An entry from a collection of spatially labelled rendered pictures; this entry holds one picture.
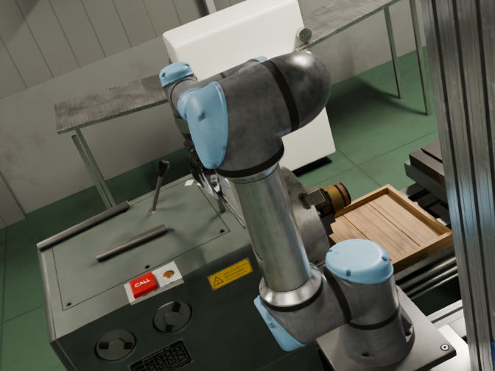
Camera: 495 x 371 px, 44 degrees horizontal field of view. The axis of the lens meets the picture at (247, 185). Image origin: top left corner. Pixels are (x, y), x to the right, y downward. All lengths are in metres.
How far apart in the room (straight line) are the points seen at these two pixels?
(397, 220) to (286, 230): 1.07
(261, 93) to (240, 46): 2.83
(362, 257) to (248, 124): 0.39
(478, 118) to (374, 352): 0.57
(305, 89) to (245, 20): 2.81
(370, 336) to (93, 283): 0.72
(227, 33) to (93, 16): 1.24
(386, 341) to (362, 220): 0.90
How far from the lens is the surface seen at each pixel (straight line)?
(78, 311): 1.54
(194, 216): 1.66
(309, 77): 0.91
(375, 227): 2.04
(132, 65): 4.68
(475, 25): 0.78
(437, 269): 2.00
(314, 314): 1.11
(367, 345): 1.24
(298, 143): 3.94
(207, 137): 0.87
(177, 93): 1.31
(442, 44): 0.85
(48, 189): 4.97
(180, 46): 3.62
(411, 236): 1.97
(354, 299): 1.14
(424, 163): 2.15
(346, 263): 1.14
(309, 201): 1.69
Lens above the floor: 2.13
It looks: 31 degrees down
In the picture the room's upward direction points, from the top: 19 degrees counter-clockwise
